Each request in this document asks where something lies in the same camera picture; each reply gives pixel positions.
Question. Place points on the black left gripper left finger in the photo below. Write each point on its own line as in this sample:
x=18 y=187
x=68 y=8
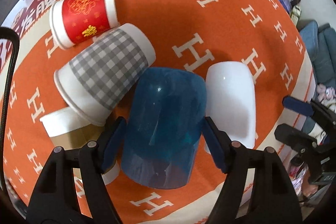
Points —
x=70 y=188

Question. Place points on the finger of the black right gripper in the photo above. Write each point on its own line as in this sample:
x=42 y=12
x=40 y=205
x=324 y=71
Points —
x=307 y=109
x=303 y=143

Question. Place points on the translucent blue plastic cup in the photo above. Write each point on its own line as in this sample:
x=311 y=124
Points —
x=164 y=128

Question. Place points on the brown sleeve paper cup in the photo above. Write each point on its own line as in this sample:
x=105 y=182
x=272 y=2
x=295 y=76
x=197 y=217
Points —
x=69 y=130

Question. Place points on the white plastic cup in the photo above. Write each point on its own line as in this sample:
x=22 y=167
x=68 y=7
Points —
x=231 y=102

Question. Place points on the grey checkered paper cup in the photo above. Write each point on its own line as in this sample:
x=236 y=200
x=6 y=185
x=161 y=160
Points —
x=95 y=80

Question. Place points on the red patterned paper cup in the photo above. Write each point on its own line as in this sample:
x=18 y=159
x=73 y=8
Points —
x=75 y=21

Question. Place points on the blue sofa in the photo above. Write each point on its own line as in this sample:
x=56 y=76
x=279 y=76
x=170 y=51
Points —
x=320 y=46

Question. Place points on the orange H-pattern tablecloth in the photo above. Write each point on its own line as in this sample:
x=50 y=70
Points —
x=260 y=35

